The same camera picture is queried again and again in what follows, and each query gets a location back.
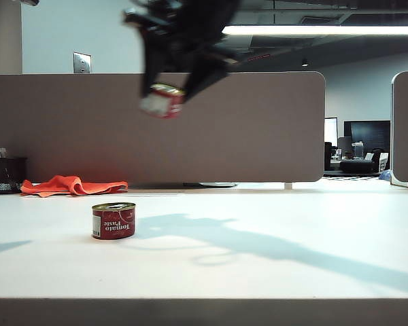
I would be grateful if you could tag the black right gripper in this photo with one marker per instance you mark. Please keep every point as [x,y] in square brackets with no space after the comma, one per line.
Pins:
[180,44]

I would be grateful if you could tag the red tomato paste can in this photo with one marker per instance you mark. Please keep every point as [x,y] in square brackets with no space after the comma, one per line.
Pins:
[114,222]
[165,102]

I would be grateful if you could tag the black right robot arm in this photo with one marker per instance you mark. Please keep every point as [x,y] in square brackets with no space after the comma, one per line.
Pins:
[211,13]

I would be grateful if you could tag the wide brown desk divider panel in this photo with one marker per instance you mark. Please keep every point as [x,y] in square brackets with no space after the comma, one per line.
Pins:
[224,136]

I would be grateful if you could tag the long ceiling light strip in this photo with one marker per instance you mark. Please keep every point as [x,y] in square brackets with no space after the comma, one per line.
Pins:
[319,30]

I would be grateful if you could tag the orange cloth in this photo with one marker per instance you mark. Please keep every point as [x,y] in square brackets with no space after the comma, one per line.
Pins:
[75,185]

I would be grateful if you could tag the white background monitor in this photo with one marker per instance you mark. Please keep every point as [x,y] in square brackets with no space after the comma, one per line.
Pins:
[330,130]

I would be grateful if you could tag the black mesh pen holder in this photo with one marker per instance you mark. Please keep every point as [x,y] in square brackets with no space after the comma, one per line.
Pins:
[7,176]

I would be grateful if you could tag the black round seat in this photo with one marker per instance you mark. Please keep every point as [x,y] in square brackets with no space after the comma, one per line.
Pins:
[357,166]

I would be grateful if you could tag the blue crumpled object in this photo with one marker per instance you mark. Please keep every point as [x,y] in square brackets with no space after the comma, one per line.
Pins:
[386,175]

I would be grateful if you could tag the metal wall switch plate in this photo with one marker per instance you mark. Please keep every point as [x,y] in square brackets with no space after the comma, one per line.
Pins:
[82,62]

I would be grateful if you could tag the large dark wall screen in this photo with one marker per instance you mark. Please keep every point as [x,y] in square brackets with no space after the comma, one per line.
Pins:
[370,134]

